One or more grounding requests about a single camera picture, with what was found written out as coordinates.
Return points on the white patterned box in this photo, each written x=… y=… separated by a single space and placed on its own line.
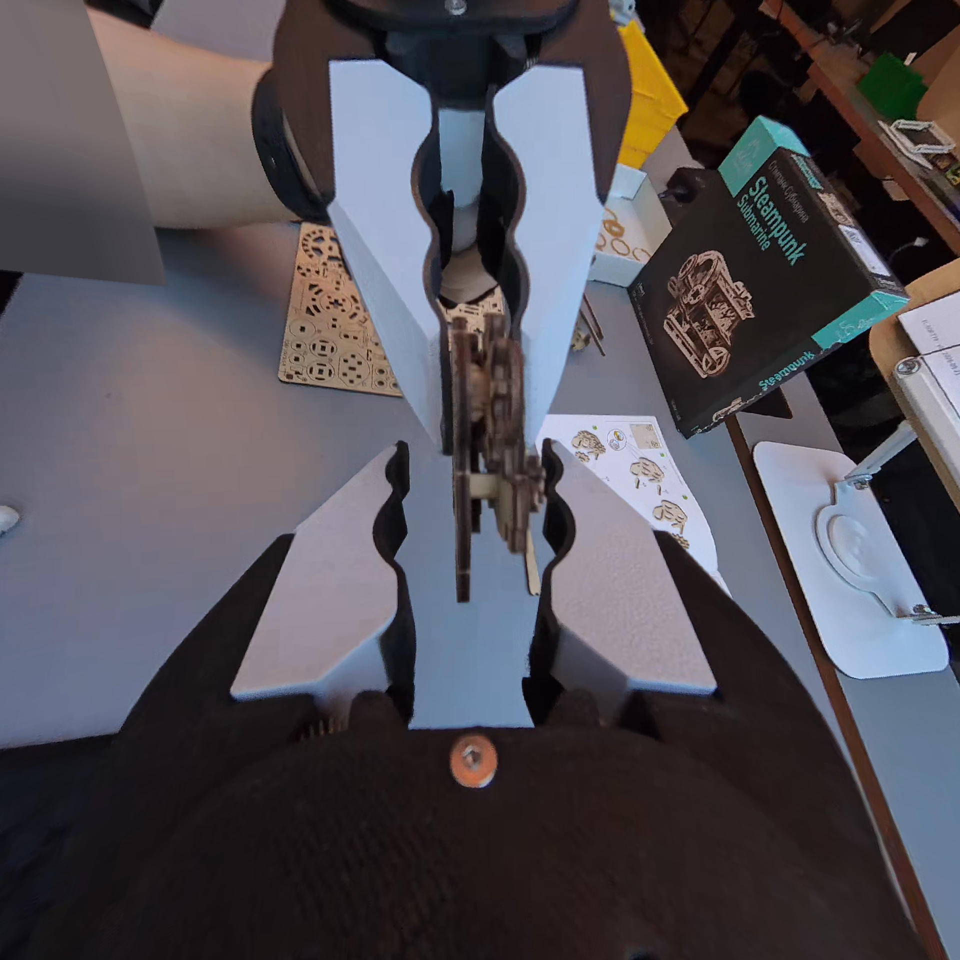
x=630 y=225

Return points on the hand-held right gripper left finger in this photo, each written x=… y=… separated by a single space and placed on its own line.
x=330 y=600

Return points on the person's left forearm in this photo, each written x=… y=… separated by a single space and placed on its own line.
x=187 y=135

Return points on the wooden gear assembly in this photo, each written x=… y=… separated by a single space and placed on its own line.
x=487 y=420

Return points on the tapered wooden stick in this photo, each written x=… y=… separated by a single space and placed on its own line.
x=531 y=566

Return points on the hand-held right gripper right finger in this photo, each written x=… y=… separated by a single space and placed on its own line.
x=622 y=600

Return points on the white moulded tray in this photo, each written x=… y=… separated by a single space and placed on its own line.
x=802 y=540

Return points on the assembly instruction booklet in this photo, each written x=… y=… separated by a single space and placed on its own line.
x=637 y=465

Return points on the green plastic box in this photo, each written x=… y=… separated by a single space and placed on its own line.
x=892 y=86

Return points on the printed task sheet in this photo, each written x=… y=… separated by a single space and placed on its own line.
x=937 y=352

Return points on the punched wooden parts sheet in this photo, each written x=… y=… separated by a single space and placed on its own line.
x=330 y=322

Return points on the yellow box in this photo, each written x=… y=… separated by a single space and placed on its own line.
x=649 y=97

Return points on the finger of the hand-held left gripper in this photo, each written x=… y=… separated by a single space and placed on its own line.
x=555 y=225
x=375 y=225

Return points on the light wooden board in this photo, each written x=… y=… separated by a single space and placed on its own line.
x=889 y=330

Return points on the black model kit box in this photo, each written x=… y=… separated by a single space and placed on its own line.
x=750 y=300

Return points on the white earbud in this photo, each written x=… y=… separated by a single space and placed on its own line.
x=7 y=519

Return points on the partly built wooden model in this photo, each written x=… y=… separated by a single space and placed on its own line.
x=589 y=326

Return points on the brown wooden workbench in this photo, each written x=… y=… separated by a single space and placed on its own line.
x=862 y=120

